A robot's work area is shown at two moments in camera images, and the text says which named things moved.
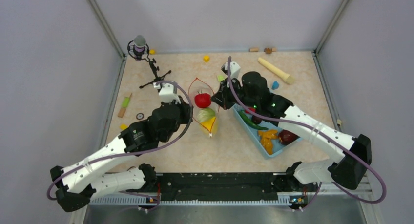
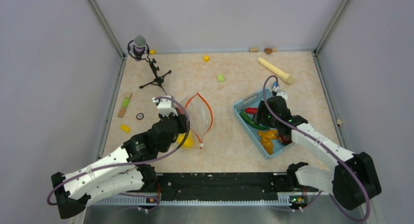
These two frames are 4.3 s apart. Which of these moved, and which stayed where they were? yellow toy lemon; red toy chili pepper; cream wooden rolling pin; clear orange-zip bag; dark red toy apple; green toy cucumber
Moved: yellow toy lemon; clear orange-zip bag
Stayed: dark red toy apple; red toy chili pepper; green toy cucumber; cream wooden rolling pin
